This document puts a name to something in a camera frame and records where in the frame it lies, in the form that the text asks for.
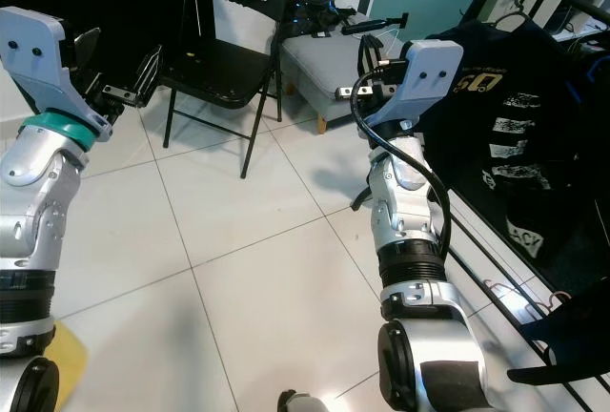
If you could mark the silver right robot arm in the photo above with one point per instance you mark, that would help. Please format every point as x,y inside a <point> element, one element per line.
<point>400,193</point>

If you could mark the black folding chair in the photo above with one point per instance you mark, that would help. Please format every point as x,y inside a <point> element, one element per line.
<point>229,73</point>

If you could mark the black garment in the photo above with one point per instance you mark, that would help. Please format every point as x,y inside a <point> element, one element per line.
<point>534,97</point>

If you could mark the black handheld gimbal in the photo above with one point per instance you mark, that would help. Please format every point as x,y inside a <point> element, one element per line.
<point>319,16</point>

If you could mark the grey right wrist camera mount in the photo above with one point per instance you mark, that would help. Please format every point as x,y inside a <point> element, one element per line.
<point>429,73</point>

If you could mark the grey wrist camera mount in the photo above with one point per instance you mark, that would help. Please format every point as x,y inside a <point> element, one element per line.
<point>38,50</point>
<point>429,73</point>

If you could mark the black printed t-shirt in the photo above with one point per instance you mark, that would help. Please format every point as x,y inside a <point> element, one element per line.
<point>572,336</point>

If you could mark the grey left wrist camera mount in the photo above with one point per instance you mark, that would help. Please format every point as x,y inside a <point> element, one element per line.
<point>38,50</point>

